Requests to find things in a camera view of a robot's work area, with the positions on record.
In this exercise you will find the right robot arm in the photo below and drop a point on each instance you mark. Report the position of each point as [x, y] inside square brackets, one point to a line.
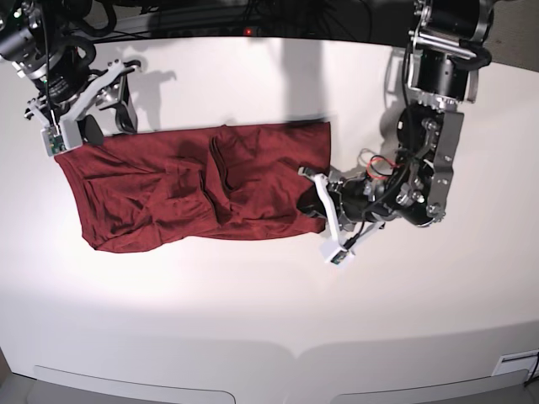
[51, 44]

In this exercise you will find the white label box with cable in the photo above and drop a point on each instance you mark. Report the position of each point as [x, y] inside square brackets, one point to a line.
[514, 362]

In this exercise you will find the red long-sleeve T-shirt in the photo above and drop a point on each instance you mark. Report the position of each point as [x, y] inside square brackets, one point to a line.
[135, 193]

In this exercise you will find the black power strip red switch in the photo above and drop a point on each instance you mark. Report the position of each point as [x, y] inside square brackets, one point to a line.
[223, 31]

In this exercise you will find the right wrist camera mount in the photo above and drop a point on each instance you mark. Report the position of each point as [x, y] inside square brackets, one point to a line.
[61, 129]

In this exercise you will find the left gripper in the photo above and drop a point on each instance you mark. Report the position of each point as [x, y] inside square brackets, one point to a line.
[351, 196]

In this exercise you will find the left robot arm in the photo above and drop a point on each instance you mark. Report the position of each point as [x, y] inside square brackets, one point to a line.
[440, 70]

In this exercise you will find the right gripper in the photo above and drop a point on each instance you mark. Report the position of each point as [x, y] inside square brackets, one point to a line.
[63, 72]

